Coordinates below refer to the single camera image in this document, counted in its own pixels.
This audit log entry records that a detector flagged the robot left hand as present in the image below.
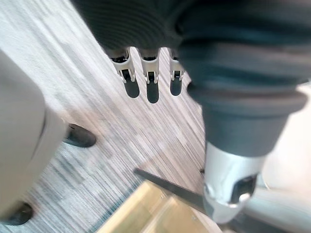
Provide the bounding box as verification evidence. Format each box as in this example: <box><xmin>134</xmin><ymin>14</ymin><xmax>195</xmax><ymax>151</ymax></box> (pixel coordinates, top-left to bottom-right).
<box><xmin>70</xmin><ymin>0</ymin><xmax>311</xmax><ymax>224</ymax></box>

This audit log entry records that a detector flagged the robot right dark foot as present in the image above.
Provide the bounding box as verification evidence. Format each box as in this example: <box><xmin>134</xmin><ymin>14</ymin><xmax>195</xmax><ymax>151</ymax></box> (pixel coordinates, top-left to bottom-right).
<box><xmin>63</xmin><ymin>123</ymin><xmax>97</xmax><ymax>148</ymax></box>

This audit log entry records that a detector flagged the robot dark foot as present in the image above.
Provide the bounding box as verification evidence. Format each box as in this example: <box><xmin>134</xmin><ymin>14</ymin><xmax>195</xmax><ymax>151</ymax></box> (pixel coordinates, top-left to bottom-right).
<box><xmin>63</xmin><ymin>123</ymin><xmax>97</xmax><ymax>148</ymax></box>
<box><xmin>0</xmin><ymin>201</ymin><xmax>35</xmax><ymax>226</ymax></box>

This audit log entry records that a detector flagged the robot left silver leg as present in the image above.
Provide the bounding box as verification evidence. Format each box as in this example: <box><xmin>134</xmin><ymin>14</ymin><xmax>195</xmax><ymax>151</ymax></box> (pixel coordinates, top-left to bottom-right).
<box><xmin>0</xmin><ymin>48</ymin><xmax>47</xmax><ymax>220</ymax></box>

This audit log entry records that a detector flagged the robot left dark foot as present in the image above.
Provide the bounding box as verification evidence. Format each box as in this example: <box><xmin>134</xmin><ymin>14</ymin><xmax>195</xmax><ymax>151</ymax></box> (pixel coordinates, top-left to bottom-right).
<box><xmin>0</xmin><ymin>201</ymin><xmax>35</xmax><ymax>226</ymax></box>

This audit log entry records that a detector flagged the wooden shoe rack black frame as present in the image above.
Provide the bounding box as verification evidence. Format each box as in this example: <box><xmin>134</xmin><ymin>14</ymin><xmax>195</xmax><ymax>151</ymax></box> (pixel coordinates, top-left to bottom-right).
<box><xmin>97</xmin><ymin>167</ymin><xmax>221</xmax><ymax>233</ymax></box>

